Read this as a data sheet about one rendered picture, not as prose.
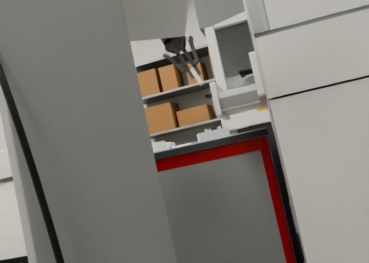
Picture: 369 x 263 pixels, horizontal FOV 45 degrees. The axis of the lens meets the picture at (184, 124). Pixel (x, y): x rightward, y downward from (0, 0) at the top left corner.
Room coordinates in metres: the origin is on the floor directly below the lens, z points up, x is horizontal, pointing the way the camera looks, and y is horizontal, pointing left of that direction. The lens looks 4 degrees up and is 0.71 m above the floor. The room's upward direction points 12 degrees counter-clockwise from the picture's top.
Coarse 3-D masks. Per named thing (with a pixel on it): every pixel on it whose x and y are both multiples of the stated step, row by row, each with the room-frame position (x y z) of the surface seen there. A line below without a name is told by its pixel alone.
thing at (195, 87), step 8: (200, 48) 5.24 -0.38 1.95; (176, 56) 5.37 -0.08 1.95; (184, 56) 5.46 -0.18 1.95; (192, 56) 5.56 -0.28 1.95; (200, 56) 5.66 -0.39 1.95; (136, 64) 5.47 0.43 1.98; (144, 64) 5.44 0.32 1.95; (152, 64) 5.53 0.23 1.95; (160, 64) 5.63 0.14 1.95; (168, 64) 5.73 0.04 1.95; (208, 80) 5.23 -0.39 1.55; (176, 88) 5.34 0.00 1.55; (184, 88) 5.32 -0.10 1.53; (192, 88) 5.46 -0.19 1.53; (200, 88) 5.61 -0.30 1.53; (152, 96) 5.44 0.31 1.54; (160, 96) 5.52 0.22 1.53; (168, 96) 5.66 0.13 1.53; (176, 96) 5.82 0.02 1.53; (208, 120) 5.26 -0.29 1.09; (216, 120) 5.23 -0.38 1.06; (176, 128) 5.37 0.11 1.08; (184, 128) 5.40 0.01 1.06; (192, 128) 5.73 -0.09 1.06; (152, 136) 5.52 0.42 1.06; (160, 136) 5.89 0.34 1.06
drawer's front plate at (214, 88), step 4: (212, 84) 1.38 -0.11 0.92; (216, 84) 1.43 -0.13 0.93; (212, 88) 1.38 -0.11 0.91; (216, 88) 1.40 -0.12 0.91; (220, 88) 1.52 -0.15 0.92; (212, 92) 1.38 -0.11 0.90; (216, 92) 1.38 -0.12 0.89; (212, 96) 1.38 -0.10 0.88; (216, 96) 1.38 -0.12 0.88; (216, 100) 1.38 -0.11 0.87; (216, 104) 1.38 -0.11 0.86; (216, 108) 1.38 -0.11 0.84; (220, 108) 1.38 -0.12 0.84; (216, 112) 1.38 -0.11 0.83; (220, 112) 1.38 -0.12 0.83; (220, 116) 1.41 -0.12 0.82; (224, 116) 1.45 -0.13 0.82; (228, 116) 1.60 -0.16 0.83
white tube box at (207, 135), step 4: (220, 128) 1.77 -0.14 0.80; (224, 128) 1.77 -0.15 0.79; (228, 128) 1.78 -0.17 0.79; (204, 132) 1.77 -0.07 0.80; (208, 132) 1.77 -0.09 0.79; (212, 132) 1.77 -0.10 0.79; (216, 132) 1.77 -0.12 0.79; (220, 132) 1.77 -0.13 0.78; (224, 132) 1.77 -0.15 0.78; (228, 132) 1.78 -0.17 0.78; (200, 136) 1.77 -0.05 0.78; (204, 136) 1.77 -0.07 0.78; (208, 136) 1.77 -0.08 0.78; (212, 136) 1.77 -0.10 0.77; (216, 136) 1.77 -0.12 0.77; (220, 136) 1.77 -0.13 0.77; (224, 136) 1.77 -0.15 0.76; (200, 140) 1.77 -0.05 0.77; (204, 140) 1.77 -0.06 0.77
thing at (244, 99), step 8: (240, 88) 1.38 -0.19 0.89; (248, 88) 1.38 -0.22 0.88; (224, 96) 1.39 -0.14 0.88; (232, 96) 1.39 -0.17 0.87; (240, 96) 1.38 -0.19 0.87; (248, 96) 1.38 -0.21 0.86; (256, 96) 1.37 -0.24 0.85; (224, 104) 1.39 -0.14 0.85; (232, 104) 1.39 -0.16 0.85; (240, 104) 1.38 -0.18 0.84; (248, 104) 1.38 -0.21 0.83; (256, 104) 1.43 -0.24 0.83; (224, 112) 1.46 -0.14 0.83; (232, 112) 1.53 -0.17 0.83; (240, 112) 1.61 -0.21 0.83
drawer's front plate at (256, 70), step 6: (252, 54) 1.04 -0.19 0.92; (252, 60) 1.04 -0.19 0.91; (252, 66) 1.04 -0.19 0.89; (258, 66) 1.04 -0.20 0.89; (258, 72) 1.04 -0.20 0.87; (258, 78) 1.04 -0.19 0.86; (258, 84) 1.04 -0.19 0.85; (258, 90) 1.04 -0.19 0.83; (264, 90) 1.04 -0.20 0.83; (264, 96) 1.06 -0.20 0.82; (264, 102) 1.23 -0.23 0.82
